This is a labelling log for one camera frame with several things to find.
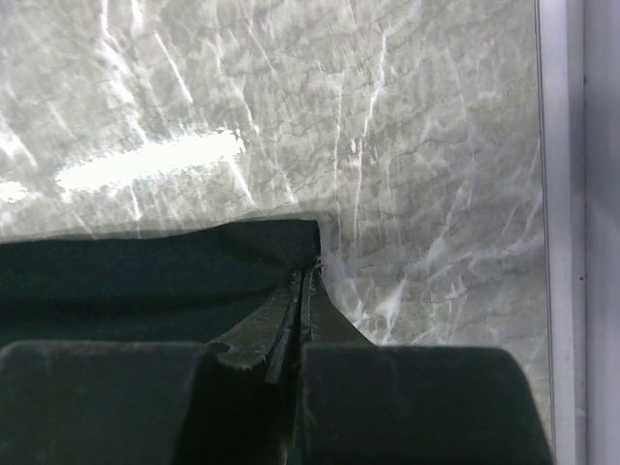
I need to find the aluminium rail frame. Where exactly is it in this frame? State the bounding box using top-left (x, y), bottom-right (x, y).
top-left (537, 1), bottom-right (587, 464)

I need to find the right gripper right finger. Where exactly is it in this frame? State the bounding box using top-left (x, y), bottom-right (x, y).
top-left (290, 270), bottom-right (552, 464)

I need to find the black t shirt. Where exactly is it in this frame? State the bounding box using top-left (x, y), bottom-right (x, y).
top-left (1, 219), bottom-right (321, 344)

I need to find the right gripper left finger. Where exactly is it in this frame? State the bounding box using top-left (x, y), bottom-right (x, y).
top-left (1, 274), bottom-right (301, 464)

